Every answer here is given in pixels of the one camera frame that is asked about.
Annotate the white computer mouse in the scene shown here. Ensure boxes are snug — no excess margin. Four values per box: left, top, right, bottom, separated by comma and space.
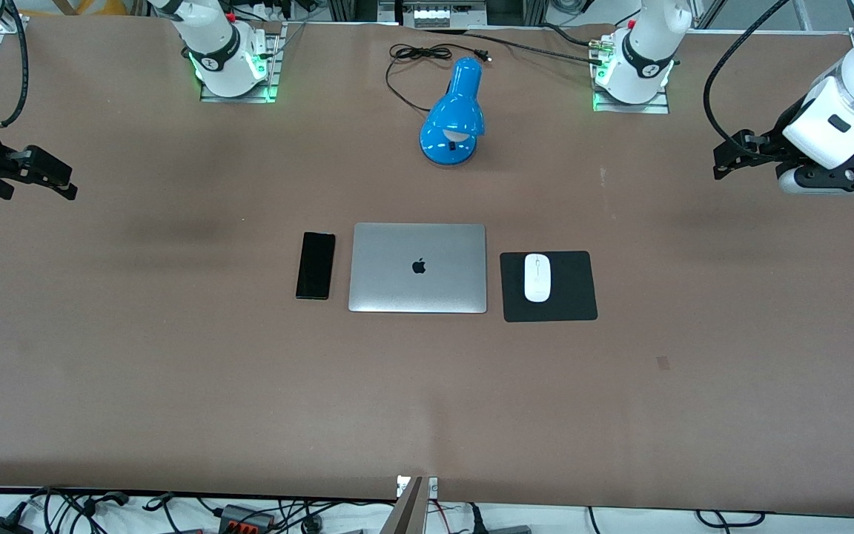
523, 253, 552, 303

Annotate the black smartphone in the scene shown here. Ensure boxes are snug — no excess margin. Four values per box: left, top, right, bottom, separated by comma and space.
295, 231, 337, 300

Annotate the black mouse pad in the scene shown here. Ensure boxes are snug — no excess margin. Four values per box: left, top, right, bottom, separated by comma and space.
500, 251, 598, 323

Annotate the blue desk lamp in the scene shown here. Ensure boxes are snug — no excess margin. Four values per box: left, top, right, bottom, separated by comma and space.
419, 57, 486, 166

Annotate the grey power strip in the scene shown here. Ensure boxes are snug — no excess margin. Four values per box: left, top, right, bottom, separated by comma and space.
412, 6, 487, 29

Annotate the silver closed laptop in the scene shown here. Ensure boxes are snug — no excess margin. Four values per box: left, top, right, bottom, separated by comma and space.
348, 222, 488, 314

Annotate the grey connector with orange levers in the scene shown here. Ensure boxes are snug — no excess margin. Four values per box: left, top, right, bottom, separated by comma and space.
218, 504, 277, 534

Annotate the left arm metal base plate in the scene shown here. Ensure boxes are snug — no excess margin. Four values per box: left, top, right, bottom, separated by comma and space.
592, 33, 671, 114

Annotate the black base supply cable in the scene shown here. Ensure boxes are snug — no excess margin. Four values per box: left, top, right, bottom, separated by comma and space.
427, 28, 607, 66

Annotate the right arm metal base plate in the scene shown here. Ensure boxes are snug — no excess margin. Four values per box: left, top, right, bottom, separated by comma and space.
199, 22, 284, 103

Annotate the black lamp power cord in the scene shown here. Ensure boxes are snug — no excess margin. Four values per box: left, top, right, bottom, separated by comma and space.
385, 43, 492, 113

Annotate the black looped floor cable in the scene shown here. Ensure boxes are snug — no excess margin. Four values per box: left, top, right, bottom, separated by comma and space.
696, 510, 767, 529

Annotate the white post bracket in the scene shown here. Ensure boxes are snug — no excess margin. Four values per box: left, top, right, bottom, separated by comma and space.
396, 475, 439, 498

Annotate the metal camera post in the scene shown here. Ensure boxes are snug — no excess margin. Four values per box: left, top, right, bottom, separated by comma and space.
379, 477, 428, 534

